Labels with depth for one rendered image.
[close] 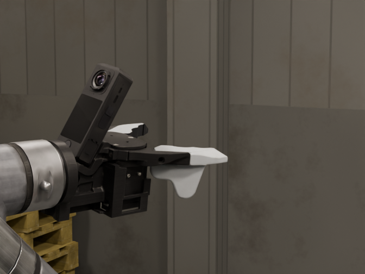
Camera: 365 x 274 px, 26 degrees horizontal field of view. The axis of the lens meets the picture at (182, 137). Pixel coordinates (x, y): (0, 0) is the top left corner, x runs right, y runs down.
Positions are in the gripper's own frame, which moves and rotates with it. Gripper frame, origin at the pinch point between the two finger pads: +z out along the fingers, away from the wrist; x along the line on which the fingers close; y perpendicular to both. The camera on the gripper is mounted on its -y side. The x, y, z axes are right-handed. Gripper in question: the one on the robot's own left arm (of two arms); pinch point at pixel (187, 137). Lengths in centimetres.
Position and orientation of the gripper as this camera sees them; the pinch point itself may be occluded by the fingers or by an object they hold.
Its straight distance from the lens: 98.7
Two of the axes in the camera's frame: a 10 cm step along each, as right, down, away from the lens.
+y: -0.9, 9.7, 2.3
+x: 6.7, 2.3, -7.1
